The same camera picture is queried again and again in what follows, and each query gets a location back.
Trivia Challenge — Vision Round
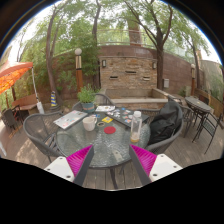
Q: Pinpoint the flat round red coaster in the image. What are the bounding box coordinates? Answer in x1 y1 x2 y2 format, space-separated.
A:
103 125 117 135

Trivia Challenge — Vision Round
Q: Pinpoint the black laptop with stickers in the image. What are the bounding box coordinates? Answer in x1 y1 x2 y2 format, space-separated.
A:
105 107 150 128

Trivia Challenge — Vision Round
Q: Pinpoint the orange patio umbrella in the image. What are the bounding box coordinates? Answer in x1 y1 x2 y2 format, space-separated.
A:
0 60 40 95

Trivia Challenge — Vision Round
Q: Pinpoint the dark wicker chair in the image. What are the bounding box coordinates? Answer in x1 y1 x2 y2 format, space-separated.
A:
0 108 24 134

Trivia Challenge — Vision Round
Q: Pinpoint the clear bottle with white cap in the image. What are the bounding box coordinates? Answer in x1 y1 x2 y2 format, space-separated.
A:
130 110 143 144

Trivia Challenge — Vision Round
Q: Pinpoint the large branching tree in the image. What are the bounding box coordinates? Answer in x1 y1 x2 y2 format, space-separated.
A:
119 0 201 91

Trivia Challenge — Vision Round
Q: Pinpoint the black metal chair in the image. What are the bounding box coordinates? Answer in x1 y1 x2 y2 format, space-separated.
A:
192 113 224 155

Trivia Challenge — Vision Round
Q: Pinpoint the round black metal table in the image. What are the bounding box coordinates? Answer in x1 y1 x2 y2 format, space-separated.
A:
184 96 213 134

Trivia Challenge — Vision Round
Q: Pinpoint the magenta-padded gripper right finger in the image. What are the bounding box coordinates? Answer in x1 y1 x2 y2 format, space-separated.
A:
128 143 184 186

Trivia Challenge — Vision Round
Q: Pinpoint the blue yellow striped bollard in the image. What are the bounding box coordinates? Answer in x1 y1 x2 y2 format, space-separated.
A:
49 90 59 108

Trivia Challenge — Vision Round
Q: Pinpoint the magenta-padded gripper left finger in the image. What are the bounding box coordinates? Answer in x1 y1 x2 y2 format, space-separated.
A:
44 144 95 187

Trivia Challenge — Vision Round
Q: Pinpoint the green plant in blue pot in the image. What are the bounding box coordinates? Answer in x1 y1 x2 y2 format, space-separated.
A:
77 83 98 114

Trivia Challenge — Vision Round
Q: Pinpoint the white umbrella base weight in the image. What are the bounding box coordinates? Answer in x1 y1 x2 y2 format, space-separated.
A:
35 100 45 115

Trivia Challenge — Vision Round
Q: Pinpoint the silver laptop with stickers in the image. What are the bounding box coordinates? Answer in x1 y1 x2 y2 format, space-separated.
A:
53 109 89 130

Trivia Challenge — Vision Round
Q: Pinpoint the black jacket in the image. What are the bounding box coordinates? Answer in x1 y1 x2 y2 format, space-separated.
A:
147 100 184 145

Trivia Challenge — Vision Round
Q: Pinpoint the slender leaning tree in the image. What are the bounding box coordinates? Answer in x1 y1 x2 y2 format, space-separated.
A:
29 0 84 108

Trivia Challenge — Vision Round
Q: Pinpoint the globe-topped wooden lamp post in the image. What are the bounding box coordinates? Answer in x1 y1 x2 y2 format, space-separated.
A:
190 63 196 97
74 47 84 94

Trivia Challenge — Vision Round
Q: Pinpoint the white ribbed mug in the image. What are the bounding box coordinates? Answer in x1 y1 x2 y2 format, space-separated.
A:
82 115 98 132

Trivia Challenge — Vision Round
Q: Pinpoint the yellow square card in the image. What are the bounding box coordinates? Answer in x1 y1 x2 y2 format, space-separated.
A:
101 116 114 124

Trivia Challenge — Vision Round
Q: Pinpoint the wooden bench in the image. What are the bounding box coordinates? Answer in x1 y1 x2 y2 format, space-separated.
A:
11 93 38 113

